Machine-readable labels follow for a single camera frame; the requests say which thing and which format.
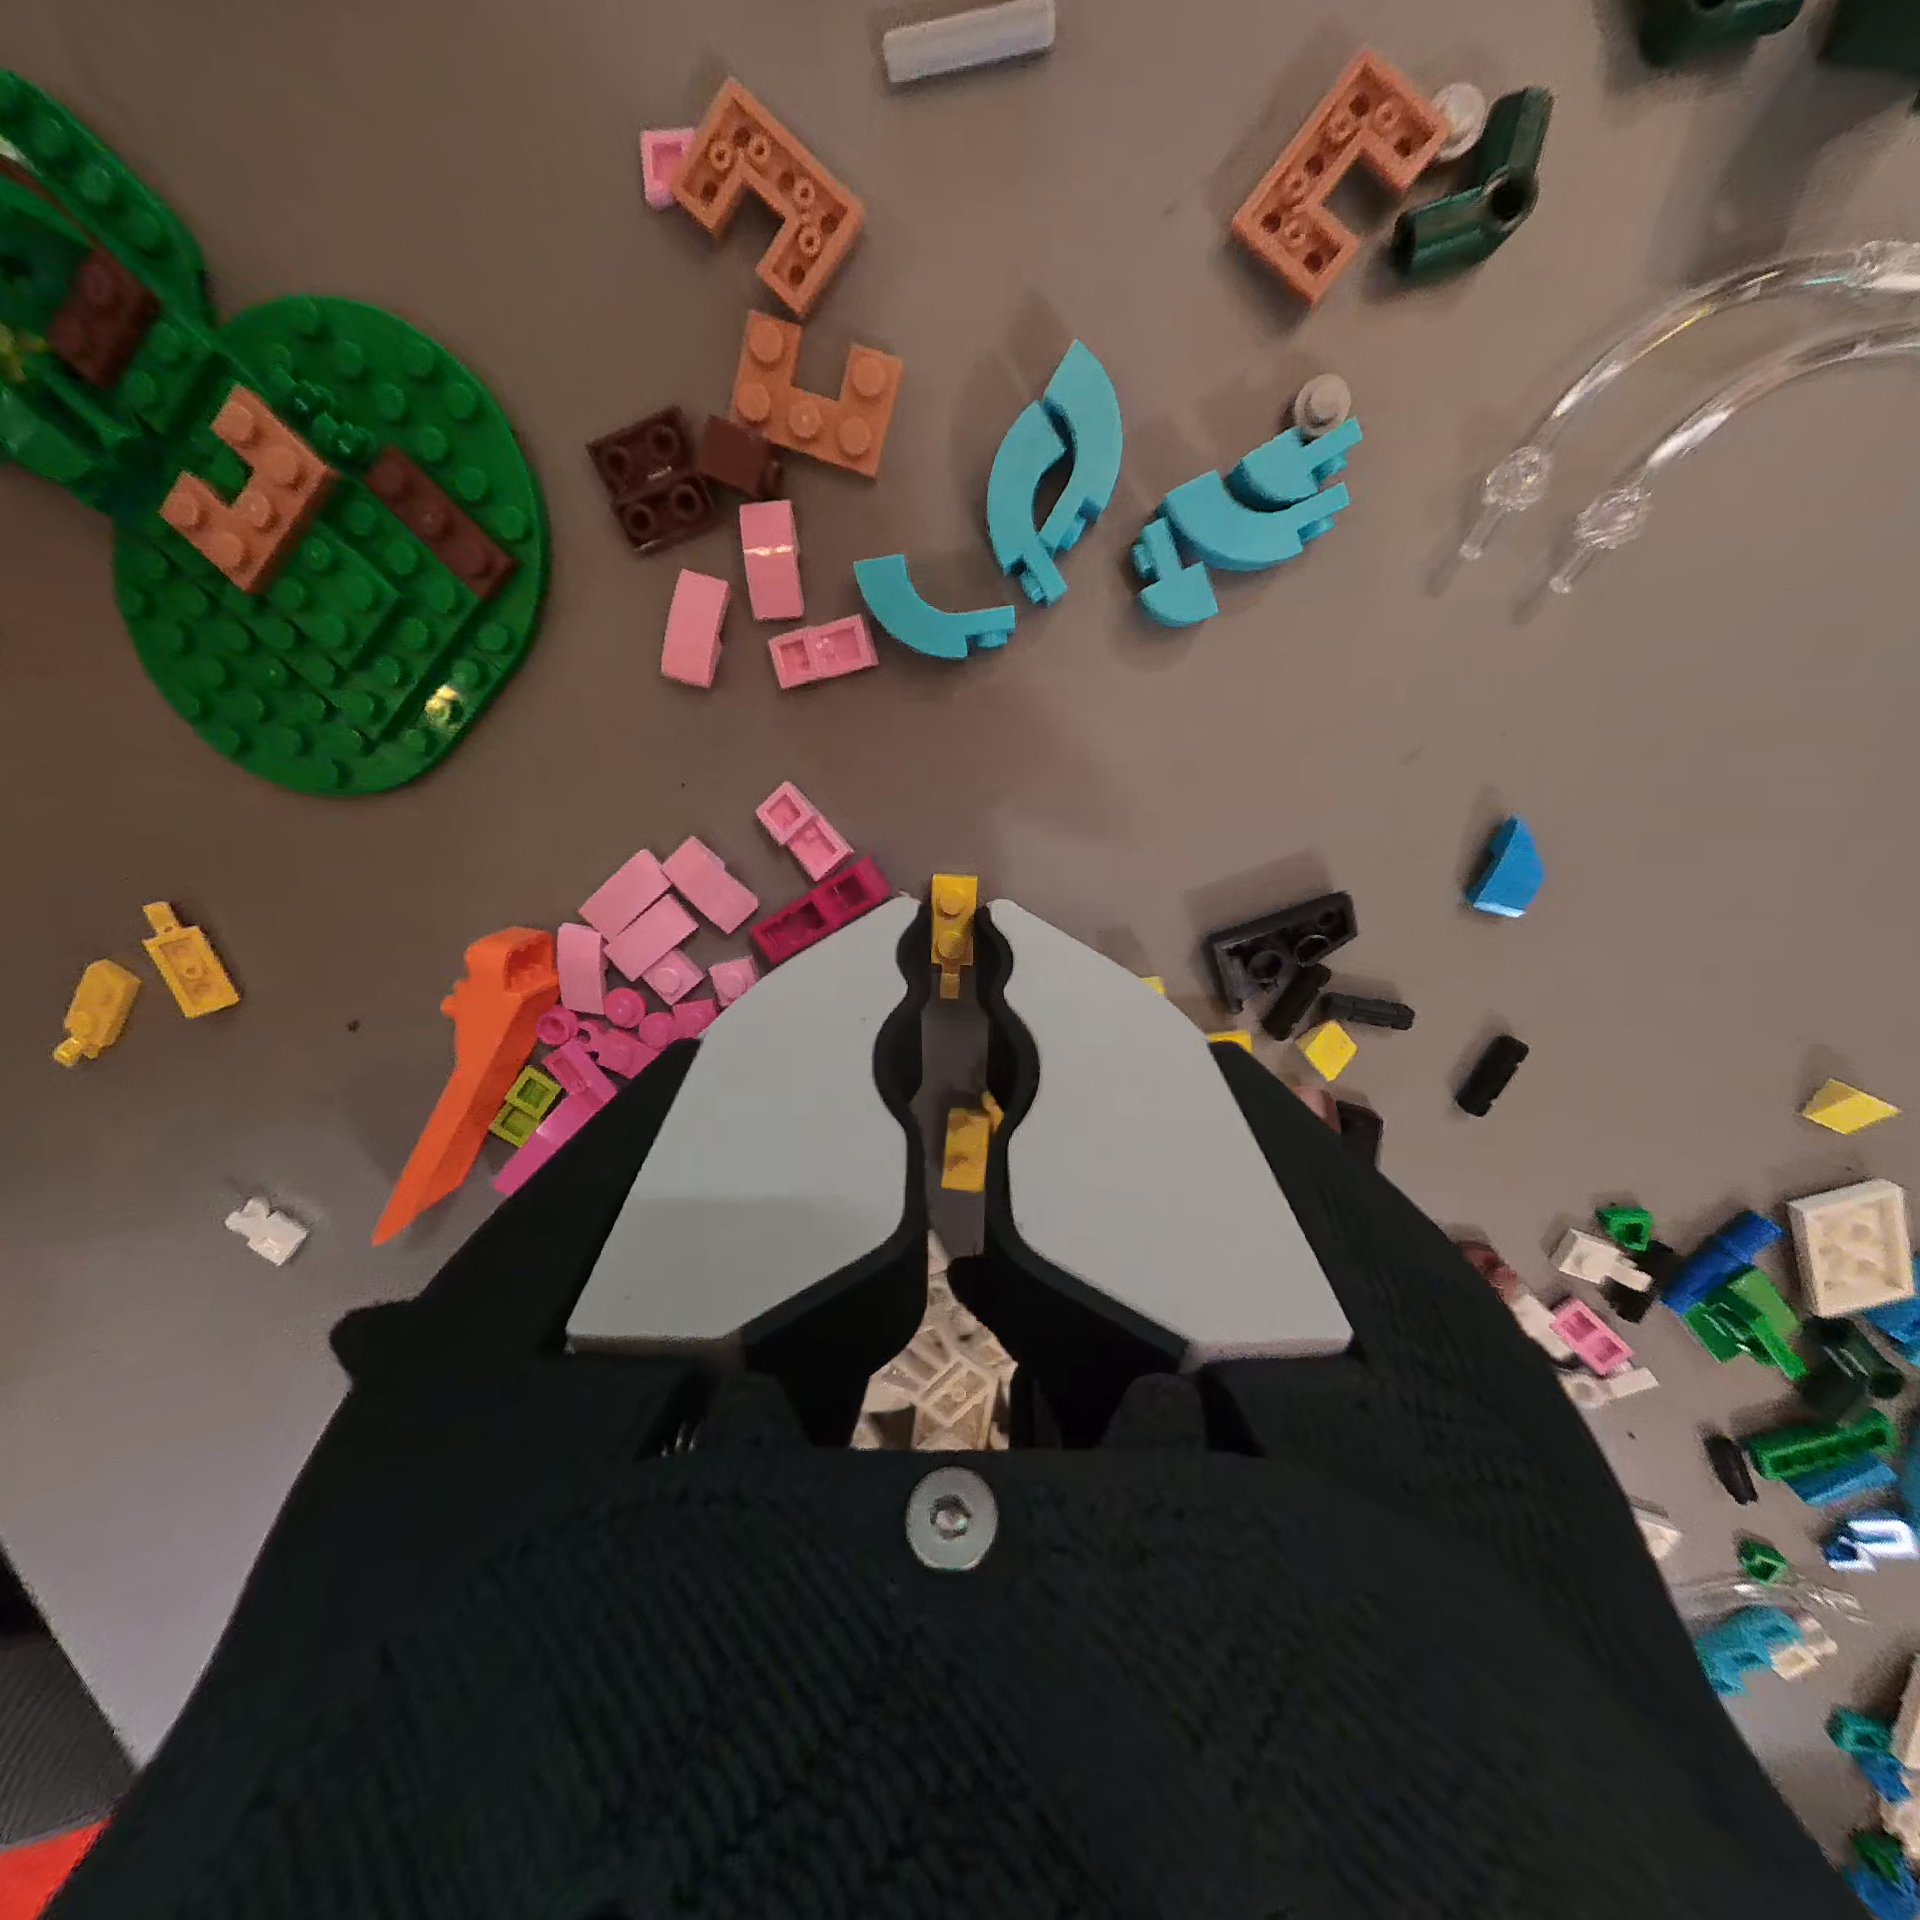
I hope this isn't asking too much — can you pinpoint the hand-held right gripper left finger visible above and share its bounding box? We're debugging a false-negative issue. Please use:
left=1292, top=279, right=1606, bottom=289
left=568, top=897, right=934, bottom=1446

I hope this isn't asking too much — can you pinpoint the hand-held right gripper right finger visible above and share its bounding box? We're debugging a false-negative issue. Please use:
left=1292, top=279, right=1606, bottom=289
left=959, top=897, right=1361, bottom=1450

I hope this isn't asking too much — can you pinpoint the grey desk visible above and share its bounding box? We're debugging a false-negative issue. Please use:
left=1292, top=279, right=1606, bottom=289
left=0, top=0, right=1920, bottom=1848

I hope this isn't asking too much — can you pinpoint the black plate brick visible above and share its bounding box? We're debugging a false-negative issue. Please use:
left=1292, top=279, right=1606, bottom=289
left=1208, top=893, right=1361, bottom=1011

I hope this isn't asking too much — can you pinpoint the pile of white bricks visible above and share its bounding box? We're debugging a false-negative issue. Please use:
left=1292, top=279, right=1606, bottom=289
left=852, top=1231, right=1024, bottom=1453

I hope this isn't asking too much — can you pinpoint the magenta plate brick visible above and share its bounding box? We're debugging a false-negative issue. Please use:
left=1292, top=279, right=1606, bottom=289
left=748, top=857, right=890, bottom=966

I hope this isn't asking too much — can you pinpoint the pile of pink bricks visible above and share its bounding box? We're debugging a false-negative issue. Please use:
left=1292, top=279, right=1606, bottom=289
left=492, top=779, right=890, bottom=1202

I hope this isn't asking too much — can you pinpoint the orange pointed brick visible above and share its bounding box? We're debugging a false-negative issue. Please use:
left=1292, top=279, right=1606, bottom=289
left=369, top=927, right=560, bottom=1248

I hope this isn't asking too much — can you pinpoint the blue slope brick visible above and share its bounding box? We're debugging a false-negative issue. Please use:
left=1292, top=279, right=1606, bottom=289
left=1463, top=816, right=1548, bottom=919

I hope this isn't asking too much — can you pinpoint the pile of mixed colour bricks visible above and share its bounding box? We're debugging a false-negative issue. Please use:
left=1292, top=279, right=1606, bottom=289
left=1463, top=1178, right=1920, bottom=1920

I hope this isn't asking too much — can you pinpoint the green brick baseplate model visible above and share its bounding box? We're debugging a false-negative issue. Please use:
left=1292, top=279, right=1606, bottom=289
left=0, top=67, right=552, bottom=799

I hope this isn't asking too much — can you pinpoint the white square brick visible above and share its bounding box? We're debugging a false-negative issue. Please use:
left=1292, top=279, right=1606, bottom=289
left=1785, top=1179, right=1919, bottom=1322

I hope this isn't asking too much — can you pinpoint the dark brown square brick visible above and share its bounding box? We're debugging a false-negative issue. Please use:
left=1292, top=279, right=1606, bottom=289
left=585, top=402, right=711, bottom=555

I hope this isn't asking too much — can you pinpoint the cluster of turquoise curved bricks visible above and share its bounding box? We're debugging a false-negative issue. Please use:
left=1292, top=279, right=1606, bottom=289
left=852, top=343, right=1368, bottom=664

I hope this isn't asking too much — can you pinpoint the tan corner plate brick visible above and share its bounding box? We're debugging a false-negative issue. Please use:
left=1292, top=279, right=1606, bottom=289
left=729, top=309, right=905, bottom=480
left=1233, top=48, right=1457, bottom=309
left=666, top=75, right=870, bottom=318

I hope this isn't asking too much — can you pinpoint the clear curved brick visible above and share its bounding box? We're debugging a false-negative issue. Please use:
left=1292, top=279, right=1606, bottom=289
left=1553, top=320, right=1920, bottom=597
left=1462, top=239, right=1920, bottom=560

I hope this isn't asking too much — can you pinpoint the dark green connector brick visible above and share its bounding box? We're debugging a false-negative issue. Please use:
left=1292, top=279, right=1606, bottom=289
left=1386, top=86, right=1556, bottom=282

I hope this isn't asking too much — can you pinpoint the translucent white bar brick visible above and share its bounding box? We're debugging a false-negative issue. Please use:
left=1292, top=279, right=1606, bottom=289
left=881, top=0, right=1058, bottom=88

